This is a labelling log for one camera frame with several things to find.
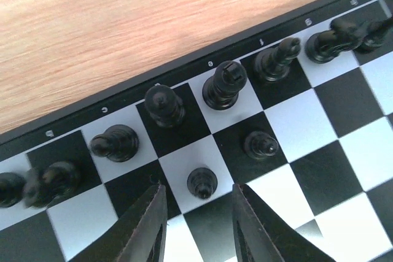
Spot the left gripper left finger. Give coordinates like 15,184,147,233
71,185,168,262

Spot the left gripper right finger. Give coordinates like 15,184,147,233
232,183,333,262

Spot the black bishop piece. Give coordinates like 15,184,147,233
90,125,139,163

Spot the black knight piece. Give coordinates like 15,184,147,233
22,161,81,208

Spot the black king piece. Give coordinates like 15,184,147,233
144,85,185,128

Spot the black rook piece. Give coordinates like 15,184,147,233
1,172,26,208

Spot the black queen piece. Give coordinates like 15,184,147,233
202,61,247,110

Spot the black and white chessboard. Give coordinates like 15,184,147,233
1,0,392,261

